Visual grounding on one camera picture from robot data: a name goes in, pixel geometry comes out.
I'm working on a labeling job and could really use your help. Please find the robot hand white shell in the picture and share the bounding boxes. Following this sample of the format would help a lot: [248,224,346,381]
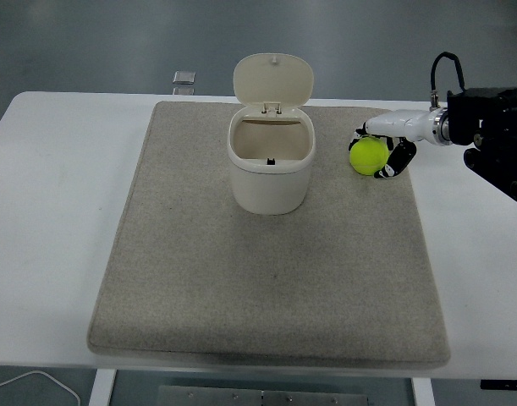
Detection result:
[348,108,436,182]

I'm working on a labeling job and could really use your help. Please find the yellow-green tennis ball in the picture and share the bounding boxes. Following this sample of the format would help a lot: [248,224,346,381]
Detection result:
[349,136,391,177]

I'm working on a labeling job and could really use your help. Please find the cream bin with flip lid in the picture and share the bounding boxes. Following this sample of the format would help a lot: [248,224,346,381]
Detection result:
[227,52,316,217]

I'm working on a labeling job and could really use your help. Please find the beige fabric mat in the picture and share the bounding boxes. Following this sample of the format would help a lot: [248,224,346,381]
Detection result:
[85,100,452,368]

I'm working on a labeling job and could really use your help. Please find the white table leg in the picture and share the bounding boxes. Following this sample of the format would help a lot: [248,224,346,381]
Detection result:
[90,369,117,406]
[411,377,436,406]

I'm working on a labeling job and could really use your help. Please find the black bar with white marks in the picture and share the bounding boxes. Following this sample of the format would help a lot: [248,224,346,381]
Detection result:
[479,379,517,391]

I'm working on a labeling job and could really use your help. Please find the white cable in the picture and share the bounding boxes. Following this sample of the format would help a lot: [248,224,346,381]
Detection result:
[0,370,81,406]

